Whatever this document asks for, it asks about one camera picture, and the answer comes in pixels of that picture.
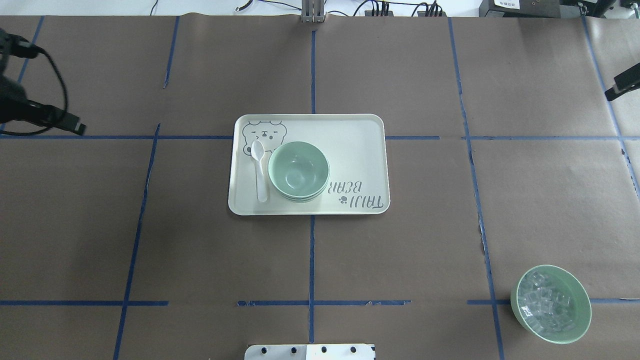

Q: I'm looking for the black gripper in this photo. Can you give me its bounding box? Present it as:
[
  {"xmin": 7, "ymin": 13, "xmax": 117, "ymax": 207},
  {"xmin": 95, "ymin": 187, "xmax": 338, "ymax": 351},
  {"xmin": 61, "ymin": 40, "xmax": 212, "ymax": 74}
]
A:
[{"xmin": 0, "ymin": 75, "xmax": 87, "ymax": 136}]

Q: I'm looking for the black computer box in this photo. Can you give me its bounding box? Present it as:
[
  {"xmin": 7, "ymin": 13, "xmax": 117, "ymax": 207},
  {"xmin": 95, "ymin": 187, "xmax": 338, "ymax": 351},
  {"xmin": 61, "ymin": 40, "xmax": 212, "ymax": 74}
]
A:
[{"xmin": 478, "ymin": 0, "xmax": 562, "ymax": 18}]

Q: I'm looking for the white plastic spoon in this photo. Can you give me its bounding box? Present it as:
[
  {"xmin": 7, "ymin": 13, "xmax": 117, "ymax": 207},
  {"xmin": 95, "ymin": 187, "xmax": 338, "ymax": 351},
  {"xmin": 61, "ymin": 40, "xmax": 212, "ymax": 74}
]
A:
[{"xmin": 250, "ymin": 139, "xmax": 269, "ymax": 203}]

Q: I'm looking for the green bowl with ice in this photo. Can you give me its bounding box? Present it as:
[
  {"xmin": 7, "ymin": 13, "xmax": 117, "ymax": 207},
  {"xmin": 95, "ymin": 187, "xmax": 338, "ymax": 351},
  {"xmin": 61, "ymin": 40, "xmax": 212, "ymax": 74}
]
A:
[{"xmin": 510, "ymin": 264, "xmax": 593, "ymax": 345}]

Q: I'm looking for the black power strip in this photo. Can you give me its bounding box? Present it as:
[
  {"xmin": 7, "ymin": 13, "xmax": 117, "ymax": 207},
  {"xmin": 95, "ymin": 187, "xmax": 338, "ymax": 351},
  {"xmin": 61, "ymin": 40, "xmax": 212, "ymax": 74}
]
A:
[{"xmin": 353, "ymin": 0, "xmax": 448, "ymax": 18}]

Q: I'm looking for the green bowl on tray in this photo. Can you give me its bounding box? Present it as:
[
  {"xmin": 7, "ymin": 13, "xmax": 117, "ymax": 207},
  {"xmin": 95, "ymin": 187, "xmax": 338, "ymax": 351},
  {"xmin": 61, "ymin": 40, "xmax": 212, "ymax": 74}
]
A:
[{"xmin": 281, "ymin": 193, "xmax": 322, "ymax": 203}]

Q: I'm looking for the cream bear tray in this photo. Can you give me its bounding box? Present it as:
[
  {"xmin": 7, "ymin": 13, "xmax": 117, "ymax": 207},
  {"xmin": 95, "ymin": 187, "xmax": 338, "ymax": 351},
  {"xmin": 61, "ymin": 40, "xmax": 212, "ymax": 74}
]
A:
[{"xmin": 228, "ymin": 114, "xmax": 391, "ymax": 215}]

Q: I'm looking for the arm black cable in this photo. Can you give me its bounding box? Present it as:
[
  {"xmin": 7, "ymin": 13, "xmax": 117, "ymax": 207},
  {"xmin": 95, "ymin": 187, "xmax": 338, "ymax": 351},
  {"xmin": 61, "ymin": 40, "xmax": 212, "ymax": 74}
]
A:
[{"xmin": 0, "ymin": 47, "xmax": 69, "ymax": 137}]

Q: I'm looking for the aluminium frame post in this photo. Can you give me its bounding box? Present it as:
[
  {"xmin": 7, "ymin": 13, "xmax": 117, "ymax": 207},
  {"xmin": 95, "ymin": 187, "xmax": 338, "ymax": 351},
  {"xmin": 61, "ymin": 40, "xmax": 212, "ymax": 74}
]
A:
[{"xmin": 301, "ymin": 0, "xmax": 327, "ymax": 24}]

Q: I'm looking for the white camera mast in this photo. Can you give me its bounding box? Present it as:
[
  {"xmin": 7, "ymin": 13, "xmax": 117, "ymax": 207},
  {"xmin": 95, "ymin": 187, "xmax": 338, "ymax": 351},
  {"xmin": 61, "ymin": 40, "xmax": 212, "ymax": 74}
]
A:
[{"xmin": 244, "ymin": 343, "xmax": 377, "ymax": 360}]

